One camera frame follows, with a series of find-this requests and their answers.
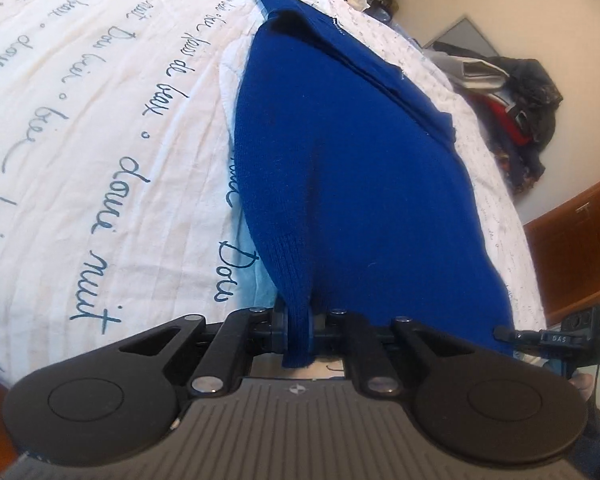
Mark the blue beaded knit sweater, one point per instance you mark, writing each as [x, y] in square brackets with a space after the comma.
[353, 193]

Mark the white script-print bedsheet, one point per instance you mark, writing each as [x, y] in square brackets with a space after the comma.
[119, 207]

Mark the brown wooden furniture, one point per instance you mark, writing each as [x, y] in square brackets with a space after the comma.
[565, 249]

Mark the person's right hand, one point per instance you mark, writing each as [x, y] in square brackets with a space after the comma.
[584, 383]

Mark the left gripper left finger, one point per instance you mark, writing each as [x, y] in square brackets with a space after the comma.
[224, 351]

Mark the pile of clothes at right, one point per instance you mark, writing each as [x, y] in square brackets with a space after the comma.
[516, 103]

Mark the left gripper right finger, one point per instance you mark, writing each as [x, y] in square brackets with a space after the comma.
[348, 337]

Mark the grey wall panel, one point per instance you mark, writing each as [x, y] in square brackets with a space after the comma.
[464, 33]

